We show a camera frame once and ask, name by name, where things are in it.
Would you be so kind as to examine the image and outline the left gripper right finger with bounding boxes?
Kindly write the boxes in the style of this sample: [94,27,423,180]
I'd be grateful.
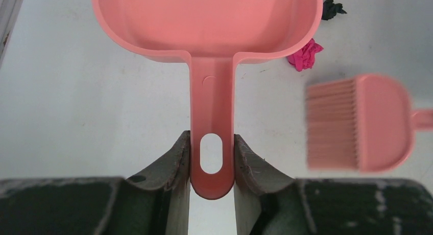
[234,134,318,234]

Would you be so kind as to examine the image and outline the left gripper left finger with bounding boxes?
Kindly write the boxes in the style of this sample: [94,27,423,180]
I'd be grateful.
[94,130,191,234]

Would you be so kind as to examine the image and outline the pink plastic hand brush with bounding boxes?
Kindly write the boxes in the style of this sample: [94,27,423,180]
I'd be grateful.
[306,74,432,173]

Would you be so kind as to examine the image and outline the pink plastic dustpan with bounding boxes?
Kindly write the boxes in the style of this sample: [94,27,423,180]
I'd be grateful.
[91,0,323,200]

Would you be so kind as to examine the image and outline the magenta paper scrap large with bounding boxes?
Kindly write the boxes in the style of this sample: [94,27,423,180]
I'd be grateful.
[286,38,324,72]

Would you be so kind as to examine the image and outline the small black paper scrap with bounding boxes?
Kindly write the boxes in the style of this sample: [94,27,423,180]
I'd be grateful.
[321,0,347,20]

